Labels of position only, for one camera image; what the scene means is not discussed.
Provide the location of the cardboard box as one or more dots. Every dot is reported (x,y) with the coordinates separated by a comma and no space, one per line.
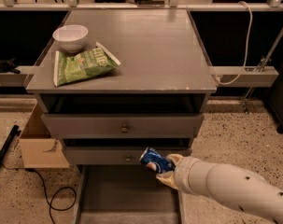
(38,148)

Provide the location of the blue pepsi can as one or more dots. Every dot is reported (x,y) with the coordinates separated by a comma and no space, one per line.
(156,162)

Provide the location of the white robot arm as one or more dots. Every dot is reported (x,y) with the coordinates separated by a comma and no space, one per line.
(234,187)

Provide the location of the middle grey drawer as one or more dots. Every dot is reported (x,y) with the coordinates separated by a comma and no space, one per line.
(103,156)

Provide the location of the top grey drawer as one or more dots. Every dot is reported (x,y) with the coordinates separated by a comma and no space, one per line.
(71,126)

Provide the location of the green chip bag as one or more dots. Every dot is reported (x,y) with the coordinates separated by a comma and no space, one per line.
(85,65)

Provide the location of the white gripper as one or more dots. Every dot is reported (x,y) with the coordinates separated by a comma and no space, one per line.
(185,173)

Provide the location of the white ceramic bowl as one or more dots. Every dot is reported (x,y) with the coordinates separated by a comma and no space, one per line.
(71,38)

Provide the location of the grey drawer cabinet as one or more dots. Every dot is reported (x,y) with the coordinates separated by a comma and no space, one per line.
(163,71)

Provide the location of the bottom grey open drawer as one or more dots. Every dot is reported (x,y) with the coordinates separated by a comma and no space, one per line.
(125,194)

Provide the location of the black object on rail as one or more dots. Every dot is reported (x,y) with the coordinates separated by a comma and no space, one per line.
(8,66)

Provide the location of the black metal stand leg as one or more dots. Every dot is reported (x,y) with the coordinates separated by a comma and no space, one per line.
(13,133)

